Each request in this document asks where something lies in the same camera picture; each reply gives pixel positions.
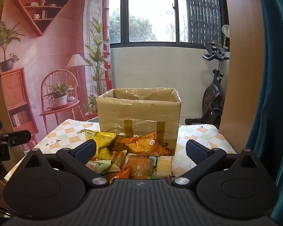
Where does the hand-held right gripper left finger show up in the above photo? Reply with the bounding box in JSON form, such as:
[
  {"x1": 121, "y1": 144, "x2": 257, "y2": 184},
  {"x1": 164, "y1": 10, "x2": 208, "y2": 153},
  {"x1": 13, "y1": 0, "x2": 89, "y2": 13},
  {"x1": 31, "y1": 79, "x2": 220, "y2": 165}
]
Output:
[{"x1": 20, "y1": 139, "x2": 108, "y2": 189}]

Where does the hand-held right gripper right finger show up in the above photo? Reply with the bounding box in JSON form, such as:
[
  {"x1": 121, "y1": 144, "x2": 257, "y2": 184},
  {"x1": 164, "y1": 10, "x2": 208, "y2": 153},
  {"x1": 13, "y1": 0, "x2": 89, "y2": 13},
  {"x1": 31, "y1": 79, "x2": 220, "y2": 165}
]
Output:
[{"x1": 172, "y1": 139, "x2": 261, "y2": 189}]

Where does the yellow snack packet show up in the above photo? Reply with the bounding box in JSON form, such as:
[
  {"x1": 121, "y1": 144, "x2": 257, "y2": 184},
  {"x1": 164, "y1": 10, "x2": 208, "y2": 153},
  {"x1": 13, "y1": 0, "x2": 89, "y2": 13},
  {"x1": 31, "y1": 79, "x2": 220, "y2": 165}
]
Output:
[{"x1": 84, "y1": 129, "x2": 116, "y2": 160}]

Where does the red-orange snack packet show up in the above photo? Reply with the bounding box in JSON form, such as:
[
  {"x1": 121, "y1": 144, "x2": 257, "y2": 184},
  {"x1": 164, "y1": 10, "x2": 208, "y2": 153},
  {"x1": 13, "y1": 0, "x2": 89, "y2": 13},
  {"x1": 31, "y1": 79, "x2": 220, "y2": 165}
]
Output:
[{"x1": 108, "y1": 166, "x2": 131, "y2": 184}]

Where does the orange snack packet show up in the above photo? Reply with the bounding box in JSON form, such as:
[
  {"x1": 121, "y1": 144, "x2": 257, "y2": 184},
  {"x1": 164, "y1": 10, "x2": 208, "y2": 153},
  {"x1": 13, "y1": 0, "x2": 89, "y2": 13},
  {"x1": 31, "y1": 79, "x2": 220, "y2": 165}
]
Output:
[{"x1": 121, "y1": 132, "x2": 171, "y2": 157}]

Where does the cardboard box with plastic liner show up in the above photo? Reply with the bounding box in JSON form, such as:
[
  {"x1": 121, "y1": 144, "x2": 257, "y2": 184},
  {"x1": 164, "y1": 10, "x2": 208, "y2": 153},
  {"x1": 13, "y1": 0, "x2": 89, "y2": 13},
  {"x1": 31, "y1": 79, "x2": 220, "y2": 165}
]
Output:
[{"x1": 95, "y1": 88, "x2": 182, "y2": 157}]

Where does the light green snack packet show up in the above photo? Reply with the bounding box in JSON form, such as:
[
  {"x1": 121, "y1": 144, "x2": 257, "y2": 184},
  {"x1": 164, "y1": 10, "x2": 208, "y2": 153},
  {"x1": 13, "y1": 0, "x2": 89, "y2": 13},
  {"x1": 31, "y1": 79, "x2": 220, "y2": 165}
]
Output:
[{"x1": 86, "y1": 160, "x2": 112, "y2": 175}]

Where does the checkered flower tablecloth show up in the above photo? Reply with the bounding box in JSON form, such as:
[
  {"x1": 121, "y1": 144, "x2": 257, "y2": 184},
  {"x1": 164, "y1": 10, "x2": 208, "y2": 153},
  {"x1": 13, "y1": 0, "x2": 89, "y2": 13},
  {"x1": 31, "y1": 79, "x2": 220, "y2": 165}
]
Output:
[{"x1": 5, "y1": 119, "x2": 237, "y2": 182}]

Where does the dark brown snack packet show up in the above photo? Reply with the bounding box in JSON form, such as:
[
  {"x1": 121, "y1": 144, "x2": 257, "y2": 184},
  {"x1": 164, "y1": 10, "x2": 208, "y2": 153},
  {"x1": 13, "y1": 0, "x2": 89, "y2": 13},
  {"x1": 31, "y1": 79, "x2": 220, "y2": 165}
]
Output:
[{"x1": 108, "y1": 135, "x2": 129, "y2": 151}]

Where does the golden snack packet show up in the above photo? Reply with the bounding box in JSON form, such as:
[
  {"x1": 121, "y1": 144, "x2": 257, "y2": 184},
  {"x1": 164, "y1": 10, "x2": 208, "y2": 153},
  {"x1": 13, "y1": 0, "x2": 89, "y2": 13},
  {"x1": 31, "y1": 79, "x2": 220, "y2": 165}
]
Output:
[{"x1": 108, "y1": 151, "x2": 128, "y2": 172}]

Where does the pale cracker packet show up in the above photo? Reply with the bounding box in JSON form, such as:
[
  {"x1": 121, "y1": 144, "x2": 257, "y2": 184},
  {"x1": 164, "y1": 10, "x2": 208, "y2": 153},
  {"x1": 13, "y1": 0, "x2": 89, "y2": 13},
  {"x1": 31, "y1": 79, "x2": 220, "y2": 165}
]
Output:
[{"x1": 155, "y1": 157, "x2": 173, "y2": 179}]

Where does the brown biscuit packet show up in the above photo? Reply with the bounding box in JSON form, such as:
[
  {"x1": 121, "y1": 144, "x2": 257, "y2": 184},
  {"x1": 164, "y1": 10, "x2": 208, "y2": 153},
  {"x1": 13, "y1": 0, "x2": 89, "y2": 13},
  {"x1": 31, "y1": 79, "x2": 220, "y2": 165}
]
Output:
[{"x1": 125, "y1": 155, "x2": 155, "y2": 177}]

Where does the black exercise bike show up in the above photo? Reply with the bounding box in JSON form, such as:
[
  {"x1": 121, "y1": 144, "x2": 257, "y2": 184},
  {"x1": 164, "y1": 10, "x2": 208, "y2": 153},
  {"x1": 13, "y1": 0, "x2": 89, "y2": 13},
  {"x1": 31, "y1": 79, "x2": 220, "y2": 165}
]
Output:
[{"x1": 185, "y1": 41, "x2": 230, "y2": 129}]

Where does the printed room backdrop cloth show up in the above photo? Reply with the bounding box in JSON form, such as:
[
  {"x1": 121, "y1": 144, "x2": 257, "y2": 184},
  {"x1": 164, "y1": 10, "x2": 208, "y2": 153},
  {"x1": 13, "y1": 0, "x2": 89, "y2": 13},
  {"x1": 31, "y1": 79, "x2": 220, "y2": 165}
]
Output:
[{"x1": 0, "y1": 0, "x2": 112, "y2": 153}]

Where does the teal curtain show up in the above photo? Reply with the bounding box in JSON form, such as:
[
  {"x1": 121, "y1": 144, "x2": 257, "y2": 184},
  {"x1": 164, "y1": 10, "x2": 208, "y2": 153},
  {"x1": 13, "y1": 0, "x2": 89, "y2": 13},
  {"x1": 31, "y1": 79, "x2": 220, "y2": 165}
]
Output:
[{"x1": 244, "y1": 0, "x2": 283, "y2": 226}]

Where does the wooden board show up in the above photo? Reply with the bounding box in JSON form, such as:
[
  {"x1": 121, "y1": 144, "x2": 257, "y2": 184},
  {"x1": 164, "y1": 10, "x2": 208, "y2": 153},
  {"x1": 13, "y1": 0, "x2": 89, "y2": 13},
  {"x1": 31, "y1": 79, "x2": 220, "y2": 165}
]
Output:
[{"x1": 218, "y1": 0, "x2": 266, "y2": 156}]

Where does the black framed window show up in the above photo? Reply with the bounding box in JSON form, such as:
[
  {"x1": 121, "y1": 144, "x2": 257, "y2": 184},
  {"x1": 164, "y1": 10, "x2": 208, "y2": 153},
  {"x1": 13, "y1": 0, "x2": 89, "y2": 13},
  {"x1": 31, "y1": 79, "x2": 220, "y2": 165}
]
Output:
[{"x1": 81, "y1": 0, "x2": 223, "y2": 50}]

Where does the dark slatted window screen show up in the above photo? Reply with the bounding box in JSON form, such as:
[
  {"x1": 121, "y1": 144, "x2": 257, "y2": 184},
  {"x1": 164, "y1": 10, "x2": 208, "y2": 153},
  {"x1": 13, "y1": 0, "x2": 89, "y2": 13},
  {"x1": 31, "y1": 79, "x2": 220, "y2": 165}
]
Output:
[{"x1": 184, "y1": 0, "x2": 222, "y2": 44}]

